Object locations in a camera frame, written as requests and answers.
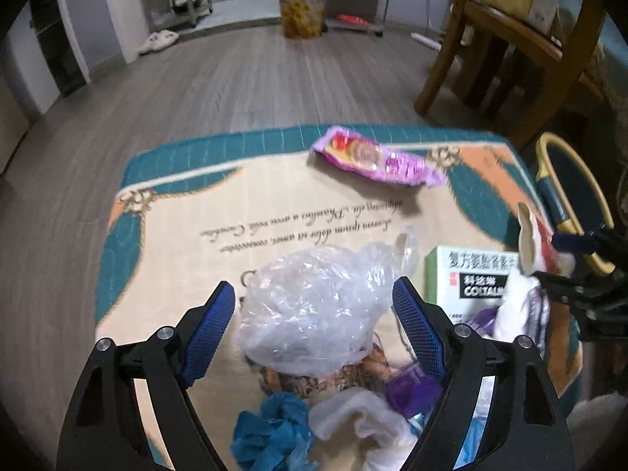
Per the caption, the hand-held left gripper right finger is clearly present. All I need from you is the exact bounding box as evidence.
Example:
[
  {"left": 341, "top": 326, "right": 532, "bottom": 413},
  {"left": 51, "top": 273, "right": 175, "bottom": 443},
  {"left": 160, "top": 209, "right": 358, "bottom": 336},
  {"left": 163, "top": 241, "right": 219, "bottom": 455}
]
[{"left": 391, "top": 276, "right": 575, "bottom": 471}]

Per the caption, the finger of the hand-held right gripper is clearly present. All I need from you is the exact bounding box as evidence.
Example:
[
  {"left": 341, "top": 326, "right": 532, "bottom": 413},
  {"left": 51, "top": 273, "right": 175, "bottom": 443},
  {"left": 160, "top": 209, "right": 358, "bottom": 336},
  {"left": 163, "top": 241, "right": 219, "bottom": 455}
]
[
  {"left": 532, "top": 269, "right": 628, "bottom": 340},
  {"left": 549, "top": 226, "right": 628, "bottom": 262}
]

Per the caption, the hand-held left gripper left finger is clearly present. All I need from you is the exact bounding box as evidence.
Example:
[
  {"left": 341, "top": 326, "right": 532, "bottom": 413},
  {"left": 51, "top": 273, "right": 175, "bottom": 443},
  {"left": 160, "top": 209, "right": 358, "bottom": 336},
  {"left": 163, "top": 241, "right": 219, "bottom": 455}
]
[{"left": 56, "top": 281, "right": 237, "bottom": 471}]

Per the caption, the cream and red wrapper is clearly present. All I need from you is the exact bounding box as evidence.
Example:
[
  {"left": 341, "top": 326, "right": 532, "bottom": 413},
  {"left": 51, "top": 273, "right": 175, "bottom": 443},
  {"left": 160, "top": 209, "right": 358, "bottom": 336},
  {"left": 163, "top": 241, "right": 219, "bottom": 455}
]
[{"left": 517, "top": 203, "right": 576, "bottom": 276}]

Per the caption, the blue bin with cream rim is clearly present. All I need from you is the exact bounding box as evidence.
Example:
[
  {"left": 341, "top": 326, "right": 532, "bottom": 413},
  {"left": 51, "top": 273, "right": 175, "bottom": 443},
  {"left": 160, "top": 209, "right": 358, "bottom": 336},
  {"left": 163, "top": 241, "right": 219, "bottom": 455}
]
[{"left": 535, "top": 132, "right": 616, "bottom": 276}]

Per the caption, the green and white medicine box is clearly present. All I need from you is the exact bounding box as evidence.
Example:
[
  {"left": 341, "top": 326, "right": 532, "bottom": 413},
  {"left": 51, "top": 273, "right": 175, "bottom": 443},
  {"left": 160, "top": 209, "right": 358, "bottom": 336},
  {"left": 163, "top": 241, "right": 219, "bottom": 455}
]
[{"left": 423, "top": 245, "right": 522, "bottom": 325}]

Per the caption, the clear plastic bag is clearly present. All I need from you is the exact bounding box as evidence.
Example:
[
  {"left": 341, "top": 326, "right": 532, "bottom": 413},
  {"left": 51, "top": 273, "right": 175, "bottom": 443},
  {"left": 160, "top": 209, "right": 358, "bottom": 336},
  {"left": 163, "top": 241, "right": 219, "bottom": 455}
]
[{"left": 238, "top": 228, "right": 420, "bottom": 376}]

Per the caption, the white and purple wrapper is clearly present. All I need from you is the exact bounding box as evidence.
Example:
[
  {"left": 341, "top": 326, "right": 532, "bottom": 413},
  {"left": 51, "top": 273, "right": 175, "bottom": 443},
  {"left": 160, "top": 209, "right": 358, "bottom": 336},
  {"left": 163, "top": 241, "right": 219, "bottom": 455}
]
[{"left": 466, "top": 272, "right": 551, "bottom": 360}]

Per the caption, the small purple wrapper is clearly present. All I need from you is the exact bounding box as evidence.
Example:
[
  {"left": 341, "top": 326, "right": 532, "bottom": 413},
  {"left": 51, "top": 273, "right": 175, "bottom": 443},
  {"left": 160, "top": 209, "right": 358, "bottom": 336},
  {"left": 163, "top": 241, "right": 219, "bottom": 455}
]
[{"left": 385, "top": 368, "right": 443, "bottom": 419}]

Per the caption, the white crumpled tissue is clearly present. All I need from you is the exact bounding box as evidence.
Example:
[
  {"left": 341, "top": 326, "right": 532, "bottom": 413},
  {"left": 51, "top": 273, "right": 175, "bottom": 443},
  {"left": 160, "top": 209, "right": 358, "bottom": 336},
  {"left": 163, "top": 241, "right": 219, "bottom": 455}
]
[{"left": 308, "top": 387, "right": 424, "bottom": 471}]

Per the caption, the teal and beige printed mat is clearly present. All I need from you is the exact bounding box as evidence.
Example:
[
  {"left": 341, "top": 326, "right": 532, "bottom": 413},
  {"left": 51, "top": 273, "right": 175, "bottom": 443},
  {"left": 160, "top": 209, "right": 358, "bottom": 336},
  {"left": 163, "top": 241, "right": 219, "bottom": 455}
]
[{"left": 95, "top": 125, "right": 584, "bottom": 471}]

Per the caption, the purple snack wrapper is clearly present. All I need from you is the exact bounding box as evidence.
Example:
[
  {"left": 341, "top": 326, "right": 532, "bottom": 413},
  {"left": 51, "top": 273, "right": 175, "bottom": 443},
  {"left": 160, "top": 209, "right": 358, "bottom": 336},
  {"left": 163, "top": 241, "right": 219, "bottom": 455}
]
[{"left": 310, "top": 126, "right": 448, "bottom": 188}]

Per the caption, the wooden chair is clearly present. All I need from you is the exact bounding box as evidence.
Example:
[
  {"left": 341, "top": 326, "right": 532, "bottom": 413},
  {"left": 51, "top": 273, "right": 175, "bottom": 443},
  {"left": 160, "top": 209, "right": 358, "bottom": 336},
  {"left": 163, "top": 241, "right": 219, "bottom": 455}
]
[{"left": 414, "top": 0, "right": 615, "bottom": 150}]

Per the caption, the yellow patterned waste bin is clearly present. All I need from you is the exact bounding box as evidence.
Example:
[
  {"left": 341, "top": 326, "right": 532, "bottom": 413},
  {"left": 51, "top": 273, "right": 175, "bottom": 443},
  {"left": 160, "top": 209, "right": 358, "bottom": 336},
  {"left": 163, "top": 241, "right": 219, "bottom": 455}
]
[{"left": 277, "top": 0, "right": 329, "bottom": 39}]

